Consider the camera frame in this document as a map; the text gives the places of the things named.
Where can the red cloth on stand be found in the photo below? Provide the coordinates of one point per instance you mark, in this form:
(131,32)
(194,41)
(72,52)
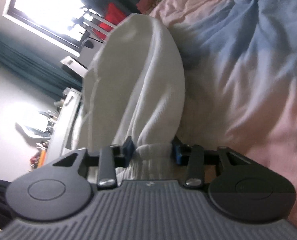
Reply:
(113,15)

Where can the white panel heater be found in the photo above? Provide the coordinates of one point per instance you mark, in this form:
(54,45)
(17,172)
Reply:
(74,68)

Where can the teal curtain left panel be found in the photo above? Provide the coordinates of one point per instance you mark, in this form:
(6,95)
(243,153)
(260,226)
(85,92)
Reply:
(50,79)

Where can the vanity mirror with light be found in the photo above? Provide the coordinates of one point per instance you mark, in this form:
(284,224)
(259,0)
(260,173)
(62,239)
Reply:
(35,125)

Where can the dark framed window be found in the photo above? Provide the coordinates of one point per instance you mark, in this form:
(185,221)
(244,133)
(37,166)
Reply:
(53,18)

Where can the orange box on desk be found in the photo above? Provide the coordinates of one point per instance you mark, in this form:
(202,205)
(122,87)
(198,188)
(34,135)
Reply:
(41,159)

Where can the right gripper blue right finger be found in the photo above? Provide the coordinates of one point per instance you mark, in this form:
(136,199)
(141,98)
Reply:
(191,156)

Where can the white vanity desk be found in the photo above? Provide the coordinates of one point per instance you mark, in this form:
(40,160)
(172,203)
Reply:
(60,142)

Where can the pastel tie-dye bed quilt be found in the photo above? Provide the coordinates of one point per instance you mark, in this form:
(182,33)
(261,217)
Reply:
(240,65)

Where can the white garment steamer stand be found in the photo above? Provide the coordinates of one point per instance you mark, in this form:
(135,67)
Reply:
(96,27)

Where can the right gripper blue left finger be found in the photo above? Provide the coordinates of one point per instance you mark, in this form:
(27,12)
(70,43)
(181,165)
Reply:
(110,158)

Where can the white zip-up jacket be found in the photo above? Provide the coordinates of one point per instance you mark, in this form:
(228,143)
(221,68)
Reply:
(135,87)

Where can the pink garment in pile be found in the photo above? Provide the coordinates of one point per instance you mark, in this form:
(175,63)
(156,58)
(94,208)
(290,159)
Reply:
(144,5)

